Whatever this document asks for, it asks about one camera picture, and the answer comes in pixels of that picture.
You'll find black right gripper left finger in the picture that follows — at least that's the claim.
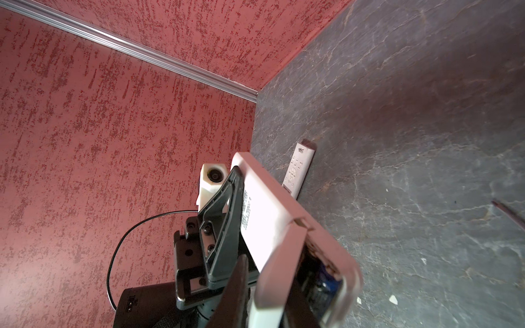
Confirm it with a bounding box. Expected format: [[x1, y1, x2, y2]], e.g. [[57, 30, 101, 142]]
[[206, 254, 248, 328]]

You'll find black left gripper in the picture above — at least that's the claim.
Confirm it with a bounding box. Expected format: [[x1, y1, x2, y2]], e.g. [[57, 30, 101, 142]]
[[174, 166, 259, 310]]

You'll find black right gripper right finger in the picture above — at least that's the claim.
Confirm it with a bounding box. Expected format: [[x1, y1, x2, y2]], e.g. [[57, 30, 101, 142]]
[[282, 286, 319, 328]]

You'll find white remote with batteries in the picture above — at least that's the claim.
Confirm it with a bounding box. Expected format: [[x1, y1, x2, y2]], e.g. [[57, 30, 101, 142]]
[[232, 153, 363, 327]]

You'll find white battery cover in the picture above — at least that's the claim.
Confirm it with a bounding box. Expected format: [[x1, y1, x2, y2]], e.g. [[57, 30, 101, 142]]
[[247, 223, 308, 327]]

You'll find orange black screwdriver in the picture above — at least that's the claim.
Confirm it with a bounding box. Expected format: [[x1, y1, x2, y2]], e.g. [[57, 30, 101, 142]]
[[492, 200, 525, 230]]

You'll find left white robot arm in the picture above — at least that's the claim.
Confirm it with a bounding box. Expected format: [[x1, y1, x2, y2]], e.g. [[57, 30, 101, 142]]
[[112, 166, 259, 327]]

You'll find white remote with screen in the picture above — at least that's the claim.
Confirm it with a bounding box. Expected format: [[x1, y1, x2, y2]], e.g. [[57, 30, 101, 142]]
[[282, 139, 317, 199]]

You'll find blue AAA battery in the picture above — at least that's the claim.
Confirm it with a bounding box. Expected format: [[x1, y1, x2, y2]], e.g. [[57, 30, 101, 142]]
[[305, 264, 341, 320]]

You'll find aluminium corner post left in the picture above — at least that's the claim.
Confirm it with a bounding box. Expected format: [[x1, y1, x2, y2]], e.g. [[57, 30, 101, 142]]
[[1, 0, 258, 103]]

